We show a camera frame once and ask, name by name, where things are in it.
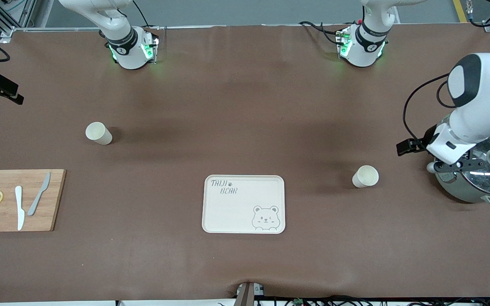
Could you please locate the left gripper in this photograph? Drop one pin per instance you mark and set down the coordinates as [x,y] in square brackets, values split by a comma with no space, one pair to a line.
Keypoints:
[415,145]

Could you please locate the white plastic cup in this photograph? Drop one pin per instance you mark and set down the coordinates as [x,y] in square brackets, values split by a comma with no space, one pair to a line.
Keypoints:
[98,133]
[365,176]

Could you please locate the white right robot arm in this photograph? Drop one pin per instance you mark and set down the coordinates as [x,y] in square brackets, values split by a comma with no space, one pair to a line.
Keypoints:
[126,51]

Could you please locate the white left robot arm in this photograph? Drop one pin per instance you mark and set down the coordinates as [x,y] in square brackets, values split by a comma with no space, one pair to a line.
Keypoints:
[483,85]

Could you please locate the white tray with bear print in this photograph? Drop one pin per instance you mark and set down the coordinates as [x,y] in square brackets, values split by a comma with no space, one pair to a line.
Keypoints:
[240,208]

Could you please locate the grey-green electric cooking pot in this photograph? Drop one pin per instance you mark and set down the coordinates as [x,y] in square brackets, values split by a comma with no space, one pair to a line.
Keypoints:
[462,191]

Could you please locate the grey plastic knife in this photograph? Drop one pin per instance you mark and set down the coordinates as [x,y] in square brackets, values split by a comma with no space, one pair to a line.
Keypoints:
[36,199]

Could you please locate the white plastic knife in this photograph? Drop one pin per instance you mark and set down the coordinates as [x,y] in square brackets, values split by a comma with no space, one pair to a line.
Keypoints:
[19,208]

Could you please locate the wooden cutting board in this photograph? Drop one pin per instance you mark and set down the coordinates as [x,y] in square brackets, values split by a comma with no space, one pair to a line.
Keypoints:
[7,221]

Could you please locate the brown table cover mat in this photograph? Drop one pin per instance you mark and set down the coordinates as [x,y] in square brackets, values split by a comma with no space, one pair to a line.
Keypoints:
[245,127]

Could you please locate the aluminium frame with black struts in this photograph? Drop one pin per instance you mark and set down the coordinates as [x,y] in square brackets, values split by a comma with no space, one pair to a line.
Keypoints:
[24,12]

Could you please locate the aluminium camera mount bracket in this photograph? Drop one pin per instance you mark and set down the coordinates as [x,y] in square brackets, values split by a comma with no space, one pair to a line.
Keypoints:
[245,295]

